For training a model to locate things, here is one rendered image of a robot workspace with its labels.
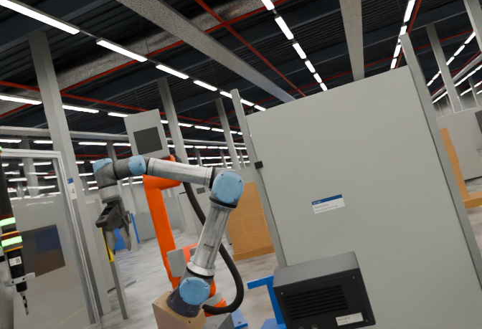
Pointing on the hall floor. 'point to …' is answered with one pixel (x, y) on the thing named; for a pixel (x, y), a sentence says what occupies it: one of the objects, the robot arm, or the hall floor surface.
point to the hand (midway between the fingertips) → (120, 249)
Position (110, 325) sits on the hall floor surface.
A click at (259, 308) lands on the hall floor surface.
